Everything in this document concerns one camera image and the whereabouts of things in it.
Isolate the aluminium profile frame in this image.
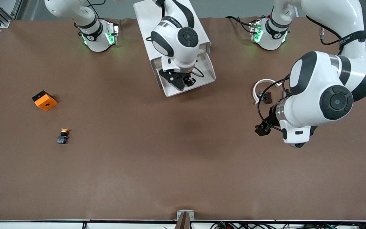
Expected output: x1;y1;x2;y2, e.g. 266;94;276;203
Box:
0;0;23;28

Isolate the orange box with hole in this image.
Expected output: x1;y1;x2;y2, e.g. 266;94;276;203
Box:
32;91;58;112

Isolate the black left arm base cable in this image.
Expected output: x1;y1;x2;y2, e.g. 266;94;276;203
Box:
225;15;253;34

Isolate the white drawer with black tab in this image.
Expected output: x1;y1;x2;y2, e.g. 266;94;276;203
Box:
162;51;216;98

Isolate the white semicircular pipe clamp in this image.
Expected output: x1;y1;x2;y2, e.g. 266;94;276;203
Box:
253;79;282;105

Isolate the yellow push button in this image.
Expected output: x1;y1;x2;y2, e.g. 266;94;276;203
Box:
57;128;71;144

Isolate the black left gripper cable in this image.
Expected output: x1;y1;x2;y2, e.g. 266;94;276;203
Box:
257;74;291;131

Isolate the white drawer cabinet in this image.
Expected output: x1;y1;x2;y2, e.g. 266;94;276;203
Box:
133;0;211;91

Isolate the grey metal bracket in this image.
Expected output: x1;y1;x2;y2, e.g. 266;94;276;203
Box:
177;210;195;220

